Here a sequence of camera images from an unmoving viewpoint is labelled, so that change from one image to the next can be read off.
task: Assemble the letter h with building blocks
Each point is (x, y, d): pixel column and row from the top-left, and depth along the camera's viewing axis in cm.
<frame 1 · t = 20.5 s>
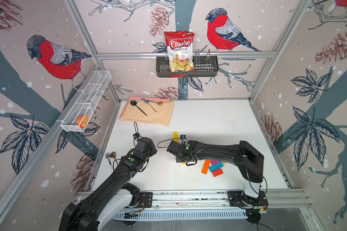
left hand: (154, 143, 83), fingers open
right hand: (180, 157, 85), fingers open
beige folded cloth: (162, 117, 112), on the table
wooden handled spoon: (159, 103, 120), on the table
orange block: (205, 167, 87), on the table
red block: (217, 173, 85), on the table
yellow block: (176, 136, 99), point 2 cm above the table

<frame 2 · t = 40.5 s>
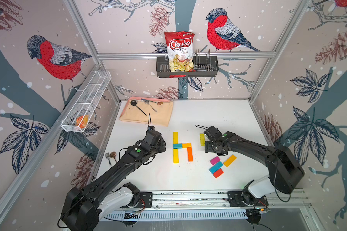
left hand: (165, 141, 81), fingers open
right hand: (211, 148, 89), fingers open
orange block: (190, 155, 92), on the table
small teal block: (178, 146, 95), on the table
small amber block: (185, 145, 95), on the table
yellow block 2: (175, 156, 92), on the table
lime yellow block: (200, 139, 97), point 2 cm above the table
amber long block: (230, 160, 90), on the table
the other named things where they were.

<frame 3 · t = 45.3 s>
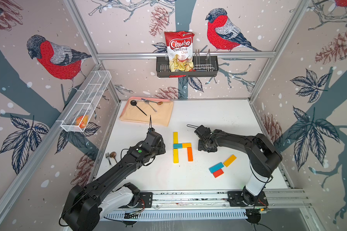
left hand: (164, 143, 82), fingers open
right hand: (202, 147, 94), fingers open
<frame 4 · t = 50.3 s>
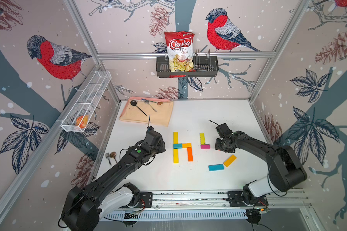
left hand: (164, 141, 82), fingers open
right hand: (219, 145, 92), fingers open
magenta block: (205, 147, 94), on the table
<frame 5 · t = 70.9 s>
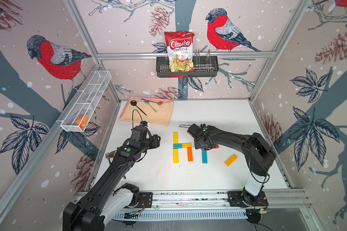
left hand: (158, 135, 80), fingers open
right hand: (202, 144, 91), fingers open
teal long block: (204, 156, 90), point 2 cm above the table
